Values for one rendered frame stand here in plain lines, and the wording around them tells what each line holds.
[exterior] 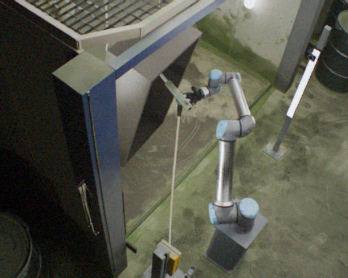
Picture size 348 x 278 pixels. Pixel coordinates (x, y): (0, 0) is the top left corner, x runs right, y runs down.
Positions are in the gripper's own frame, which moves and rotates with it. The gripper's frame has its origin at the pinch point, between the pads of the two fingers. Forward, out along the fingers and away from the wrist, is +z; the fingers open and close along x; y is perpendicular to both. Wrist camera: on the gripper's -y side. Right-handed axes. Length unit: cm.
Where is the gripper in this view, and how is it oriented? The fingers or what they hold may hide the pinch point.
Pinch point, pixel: (179, 101)
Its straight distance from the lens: 308.7
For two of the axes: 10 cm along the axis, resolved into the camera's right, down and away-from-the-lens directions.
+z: -8.3, 3.9, -3.9
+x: -5.4, -7.0, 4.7
